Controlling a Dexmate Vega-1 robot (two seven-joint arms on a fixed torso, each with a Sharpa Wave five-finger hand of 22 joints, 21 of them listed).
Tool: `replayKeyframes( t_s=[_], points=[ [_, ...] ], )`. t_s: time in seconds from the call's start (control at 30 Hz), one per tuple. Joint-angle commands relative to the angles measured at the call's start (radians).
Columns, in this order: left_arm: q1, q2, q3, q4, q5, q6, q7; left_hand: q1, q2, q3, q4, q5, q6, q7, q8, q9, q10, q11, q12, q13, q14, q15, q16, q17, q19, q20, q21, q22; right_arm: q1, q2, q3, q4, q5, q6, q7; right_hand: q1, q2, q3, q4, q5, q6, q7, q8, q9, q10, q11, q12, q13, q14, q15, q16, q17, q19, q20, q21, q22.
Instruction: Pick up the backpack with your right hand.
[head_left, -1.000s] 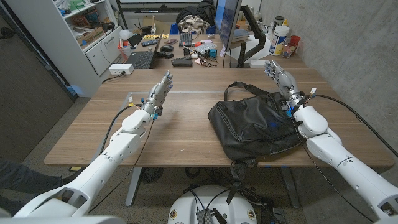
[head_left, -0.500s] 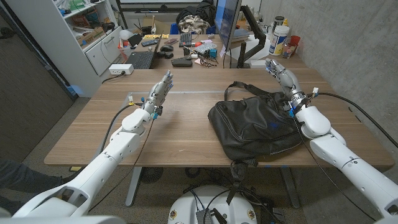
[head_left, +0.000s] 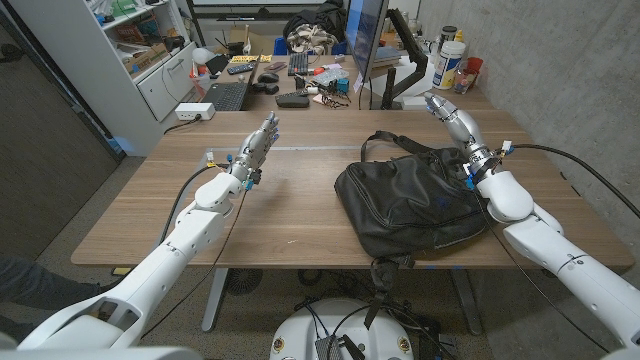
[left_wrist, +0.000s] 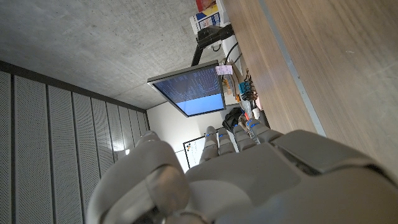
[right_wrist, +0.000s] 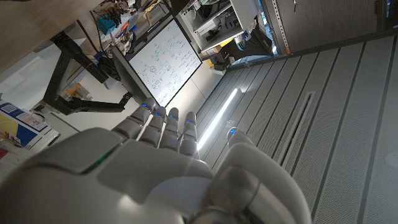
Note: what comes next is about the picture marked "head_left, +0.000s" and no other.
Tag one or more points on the black remote control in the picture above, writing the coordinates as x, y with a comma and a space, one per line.
241, 68

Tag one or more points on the yellow floor marker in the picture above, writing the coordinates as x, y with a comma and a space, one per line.
121, 271

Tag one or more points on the white wipes canister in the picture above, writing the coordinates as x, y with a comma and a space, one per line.
447, 65

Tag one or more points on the white power strip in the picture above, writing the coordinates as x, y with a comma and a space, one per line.
192, 111

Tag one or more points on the black computer mouse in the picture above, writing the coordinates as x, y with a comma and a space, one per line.
268, 77

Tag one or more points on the red cup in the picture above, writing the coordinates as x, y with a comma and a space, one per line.
475, 65

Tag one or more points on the person's leg in dark trousers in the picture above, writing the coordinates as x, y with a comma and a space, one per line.
40, 287

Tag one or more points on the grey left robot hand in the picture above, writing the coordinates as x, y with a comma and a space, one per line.
255, 150

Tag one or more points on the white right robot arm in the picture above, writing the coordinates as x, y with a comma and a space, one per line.
565, 255

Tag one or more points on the clear plastic tray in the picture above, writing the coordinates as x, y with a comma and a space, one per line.
330, 76

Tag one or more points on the small white box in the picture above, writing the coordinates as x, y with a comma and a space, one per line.
412, 103

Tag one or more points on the black laptop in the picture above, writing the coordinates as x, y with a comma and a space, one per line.
227, 96

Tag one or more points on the grey metal table leg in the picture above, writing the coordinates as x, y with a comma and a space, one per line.
214, 302
467, 305

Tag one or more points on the clear glass jar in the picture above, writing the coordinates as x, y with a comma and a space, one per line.
462, 82

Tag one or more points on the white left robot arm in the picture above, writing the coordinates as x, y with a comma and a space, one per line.
170, 260

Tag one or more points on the white robot torso base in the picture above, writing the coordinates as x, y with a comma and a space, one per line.
305, 335

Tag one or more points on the pile of dark clothes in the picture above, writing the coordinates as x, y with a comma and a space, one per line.
317, 22

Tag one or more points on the white shelf cabinet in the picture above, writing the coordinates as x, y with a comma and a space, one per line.
90, 65

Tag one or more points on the flat black device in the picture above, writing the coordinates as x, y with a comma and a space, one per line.
292, 101

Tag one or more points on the computer monitor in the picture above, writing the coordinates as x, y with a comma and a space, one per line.
362, 35

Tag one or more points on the round black fan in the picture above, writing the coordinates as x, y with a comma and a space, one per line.
243, 281

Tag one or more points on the black leather backpack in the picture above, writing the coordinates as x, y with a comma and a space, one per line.
400, 205

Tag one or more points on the black keyboard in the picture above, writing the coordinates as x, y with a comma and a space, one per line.
298, 64

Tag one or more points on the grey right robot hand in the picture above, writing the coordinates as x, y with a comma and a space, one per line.
467, 130

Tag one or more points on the small blue box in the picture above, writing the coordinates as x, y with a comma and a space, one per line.
343, 85

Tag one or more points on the cardboard box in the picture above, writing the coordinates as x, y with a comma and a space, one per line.
145, 60

